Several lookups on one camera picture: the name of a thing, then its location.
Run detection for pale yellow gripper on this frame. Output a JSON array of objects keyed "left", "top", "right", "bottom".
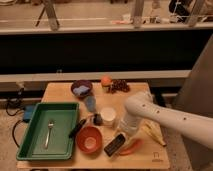
[{"left": 115, "top": 129, "right": 136, "bottom": 142}]

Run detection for orange toy carrot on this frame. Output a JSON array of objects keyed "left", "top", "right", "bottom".
[{"left": 119, "top": 139, "right": 142, "bottom": 156}]

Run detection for small dark object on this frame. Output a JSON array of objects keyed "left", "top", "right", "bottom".
[{"left": 93, "top": 114, "right": 103, "bottom": 126}]

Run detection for yellow toy banana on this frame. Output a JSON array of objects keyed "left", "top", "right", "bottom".
[{"left": 142, "top": 121, "right": 166, "bottom": 147}]

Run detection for purple bowl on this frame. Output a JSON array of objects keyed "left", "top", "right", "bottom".
[{"left": 71, "top": 80, "right": 93, "bottom": 98}]

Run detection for black cable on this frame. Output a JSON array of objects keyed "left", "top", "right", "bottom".
[{"left": 4, "top": 87, "right": 26, "bottom": 148}]

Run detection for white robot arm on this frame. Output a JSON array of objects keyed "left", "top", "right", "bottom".
[{"left": 118, "top": 91, "right": 213, "bottom": 149}]

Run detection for white paper cup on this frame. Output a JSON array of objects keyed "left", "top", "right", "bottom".
[{"left": 100, "top": 107, "right": 116, "bottom": 126}]

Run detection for green plastic tray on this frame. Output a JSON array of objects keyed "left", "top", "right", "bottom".
[{"left": 16, "top": 102, "right": 79, "bottom": 161}]

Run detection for black eraser block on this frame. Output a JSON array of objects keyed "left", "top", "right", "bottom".
[{"left": 104, "top": 134, "right": 126, "bottom": 157}]

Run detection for silver metal fork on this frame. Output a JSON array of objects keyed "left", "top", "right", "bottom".
[{"left": 44, "top": 120, "right": 54, "bottom": 149}]

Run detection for blue box on floor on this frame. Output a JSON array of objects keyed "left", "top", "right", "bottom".
[{"left": 23, "top": 105, "right": 35, "bottom": 123}]

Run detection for orange fruit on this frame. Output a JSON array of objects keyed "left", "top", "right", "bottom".
[{"left": 101, "top": 76, "right": 112, "bottom": 87}]

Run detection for black marker pen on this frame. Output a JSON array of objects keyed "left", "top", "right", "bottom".
[{"left": 69, "top": 119, "right": 86, "bottom": 138}]

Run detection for dark red grapes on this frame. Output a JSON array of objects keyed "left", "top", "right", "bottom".
[{"left": 108, "top": 79, "right": 130, "bottom": 93}]

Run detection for orange plastic bowl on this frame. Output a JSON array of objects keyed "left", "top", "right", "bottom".
[{"left": 76, "top": 126, "right": 102, "bottom": 154}]

